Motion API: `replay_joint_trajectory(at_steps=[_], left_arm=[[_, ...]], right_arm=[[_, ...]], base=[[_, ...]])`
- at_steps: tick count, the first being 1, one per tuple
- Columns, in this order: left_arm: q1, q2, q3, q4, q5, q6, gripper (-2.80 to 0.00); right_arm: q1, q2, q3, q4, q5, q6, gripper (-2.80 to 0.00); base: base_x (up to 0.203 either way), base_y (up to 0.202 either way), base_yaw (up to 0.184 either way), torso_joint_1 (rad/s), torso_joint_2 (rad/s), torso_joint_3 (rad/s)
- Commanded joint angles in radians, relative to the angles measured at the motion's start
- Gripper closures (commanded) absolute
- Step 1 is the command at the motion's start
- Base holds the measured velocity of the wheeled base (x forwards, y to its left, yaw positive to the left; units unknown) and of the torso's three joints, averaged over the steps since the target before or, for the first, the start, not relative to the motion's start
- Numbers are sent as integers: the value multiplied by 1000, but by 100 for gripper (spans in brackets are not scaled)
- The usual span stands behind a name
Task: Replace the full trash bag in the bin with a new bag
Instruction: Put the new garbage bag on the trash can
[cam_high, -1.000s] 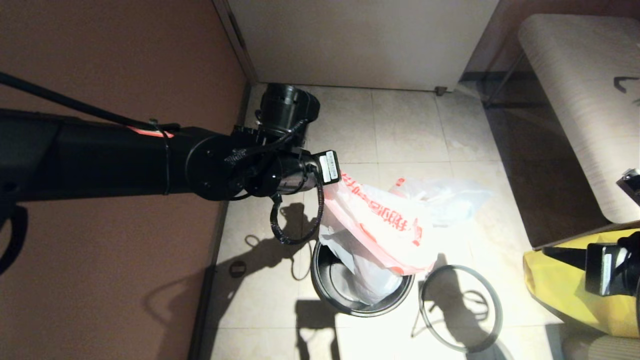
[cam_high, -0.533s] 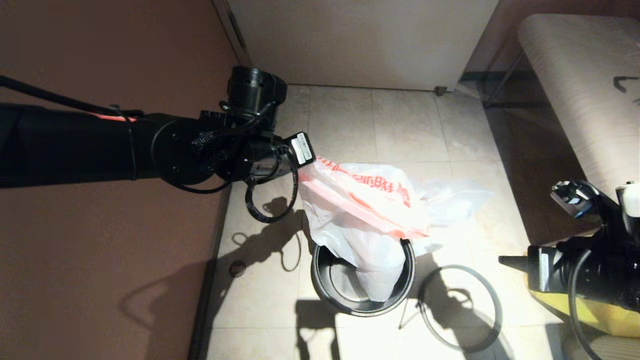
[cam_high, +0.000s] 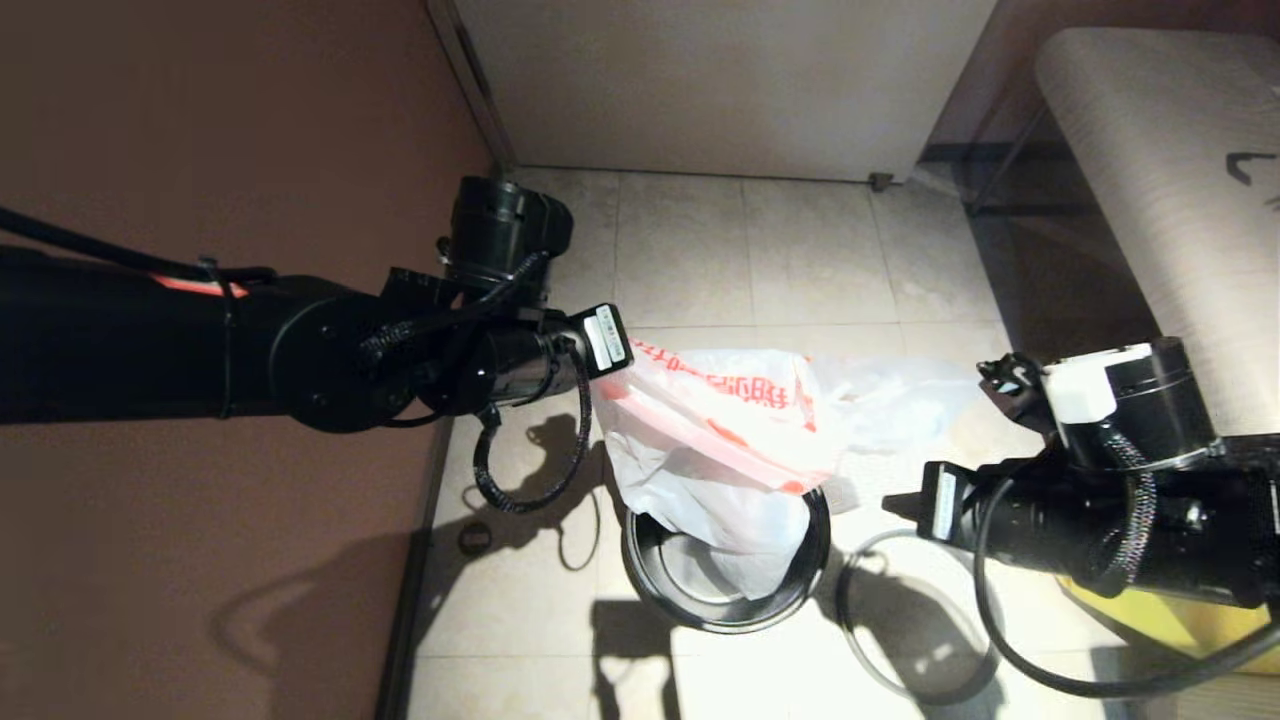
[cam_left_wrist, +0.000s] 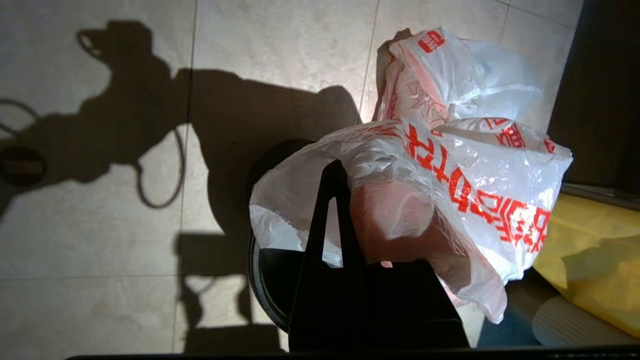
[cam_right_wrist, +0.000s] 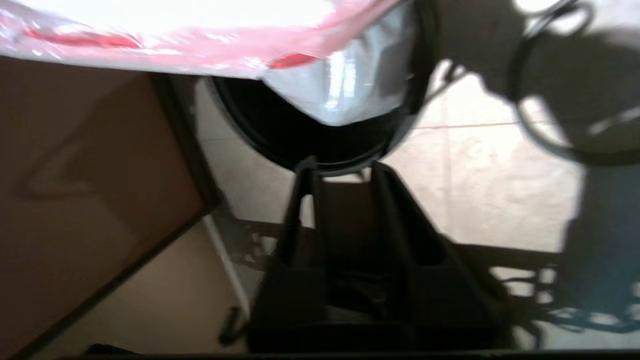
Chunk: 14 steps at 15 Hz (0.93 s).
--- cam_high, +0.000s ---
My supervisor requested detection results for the yellow plastic bag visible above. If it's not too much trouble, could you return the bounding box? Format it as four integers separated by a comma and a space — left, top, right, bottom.
1060, 575, 1280, 663

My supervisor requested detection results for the white plastic bag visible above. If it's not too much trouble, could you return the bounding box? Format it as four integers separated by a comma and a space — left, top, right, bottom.
800, 352, 996, 501

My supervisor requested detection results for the beige wooden table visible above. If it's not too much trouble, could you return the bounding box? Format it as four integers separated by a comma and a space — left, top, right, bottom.
1035, 27, 1280, 438

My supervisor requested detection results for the clear plastic bag red print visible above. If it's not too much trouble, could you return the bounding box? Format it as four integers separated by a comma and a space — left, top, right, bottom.
590, 340, 851, 601

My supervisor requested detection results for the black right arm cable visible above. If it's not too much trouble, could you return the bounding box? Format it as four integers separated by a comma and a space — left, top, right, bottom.
973, 430, 1280, 699

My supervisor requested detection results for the grey metal furniture frame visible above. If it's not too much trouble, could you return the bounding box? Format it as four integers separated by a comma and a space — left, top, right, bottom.
918, 100, 1101, 219

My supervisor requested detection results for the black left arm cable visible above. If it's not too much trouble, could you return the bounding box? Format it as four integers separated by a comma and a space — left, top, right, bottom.
0, 205, 598, 516

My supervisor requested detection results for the black round trash bin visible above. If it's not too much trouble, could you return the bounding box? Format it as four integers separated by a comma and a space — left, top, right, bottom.
620, 487, 833, 634

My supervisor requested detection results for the grey bin rim ring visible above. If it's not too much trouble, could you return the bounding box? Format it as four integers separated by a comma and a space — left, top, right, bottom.
838, 530, 1001, 703

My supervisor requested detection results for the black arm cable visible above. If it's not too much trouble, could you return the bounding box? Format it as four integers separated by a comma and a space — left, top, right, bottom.
973, 430, 1280, 699
0, 205, 598, 516

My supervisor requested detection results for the white cabinet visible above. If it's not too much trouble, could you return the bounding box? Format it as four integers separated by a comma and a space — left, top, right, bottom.
455, 0, 1001, 184

